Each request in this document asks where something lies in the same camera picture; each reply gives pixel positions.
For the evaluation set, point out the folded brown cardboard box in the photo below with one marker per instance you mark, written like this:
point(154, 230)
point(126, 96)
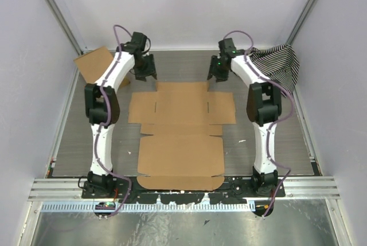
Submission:
point(95, 65)

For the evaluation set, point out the aluminium corner post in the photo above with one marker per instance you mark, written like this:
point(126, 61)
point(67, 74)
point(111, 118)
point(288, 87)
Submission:
point(55, 10)
point(300, 21)

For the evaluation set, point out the perforated cable duct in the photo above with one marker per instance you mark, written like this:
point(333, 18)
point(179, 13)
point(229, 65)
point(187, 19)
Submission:
point(109, 207)

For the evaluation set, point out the aluminium front rail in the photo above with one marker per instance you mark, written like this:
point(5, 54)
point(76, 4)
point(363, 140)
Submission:
point(295, 187)

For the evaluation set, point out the brown cardboard box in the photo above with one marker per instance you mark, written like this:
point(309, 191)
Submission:
point(182, 146)
point(95, 65)

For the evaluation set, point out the left aluminium corner post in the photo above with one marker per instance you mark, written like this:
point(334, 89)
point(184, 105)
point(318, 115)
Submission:
point(55, 10)

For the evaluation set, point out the right aluminium corner post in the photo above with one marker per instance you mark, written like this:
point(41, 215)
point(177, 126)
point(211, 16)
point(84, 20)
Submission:
point(300, 21)

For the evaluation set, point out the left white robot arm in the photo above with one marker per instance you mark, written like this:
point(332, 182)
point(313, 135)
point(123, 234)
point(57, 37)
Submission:
point(102, 109)

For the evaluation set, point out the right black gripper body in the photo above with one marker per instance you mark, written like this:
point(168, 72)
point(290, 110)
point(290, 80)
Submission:
point(217, 69)

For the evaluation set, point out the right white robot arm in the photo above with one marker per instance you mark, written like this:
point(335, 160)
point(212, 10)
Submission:
point(264, 107)

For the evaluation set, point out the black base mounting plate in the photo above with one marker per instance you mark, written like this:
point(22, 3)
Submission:
point(234, 190)

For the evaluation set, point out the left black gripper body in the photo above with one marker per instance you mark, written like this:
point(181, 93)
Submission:
point(147, 66)

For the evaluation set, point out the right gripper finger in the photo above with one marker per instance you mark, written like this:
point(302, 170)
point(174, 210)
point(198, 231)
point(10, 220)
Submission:
point(220, 79)
point(210, 75)

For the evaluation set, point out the striped black white cloth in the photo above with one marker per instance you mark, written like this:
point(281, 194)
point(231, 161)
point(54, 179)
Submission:
point(279, 63)

